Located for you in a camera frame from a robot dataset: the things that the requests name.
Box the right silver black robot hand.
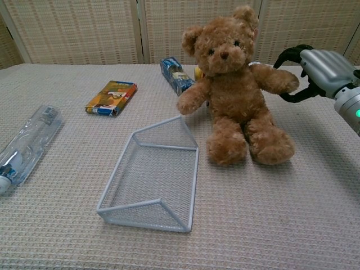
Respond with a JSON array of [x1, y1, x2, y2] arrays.
[[272, 44, 360, 104]]

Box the brown plush teddy bear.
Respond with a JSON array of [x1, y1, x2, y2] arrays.
[[176, 4, 300, 167]]

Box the beige woven screen panel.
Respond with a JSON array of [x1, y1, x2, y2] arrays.
[[137, 0, 266, 66], [257, 0, 360, 68], [0, 0, 146, 66], [0, 12, 31, 71]]

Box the blue cookie packet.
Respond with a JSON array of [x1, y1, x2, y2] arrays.
[[160, 56, 196, 97]]

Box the orange snack packet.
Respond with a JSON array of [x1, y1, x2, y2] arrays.
[[84, 80, 138, 118]]

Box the beige woven fringed tablecloth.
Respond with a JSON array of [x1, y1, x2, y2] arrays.
[[0, 62, 360, 270]]

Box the clear plastic water bottle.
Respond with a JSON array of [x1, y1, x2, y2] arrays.
[[0, 105, 63, 196]]

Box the white wire mesh tray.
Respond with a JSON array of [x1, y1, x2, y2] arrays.
[[95, 114, 200, 234]]

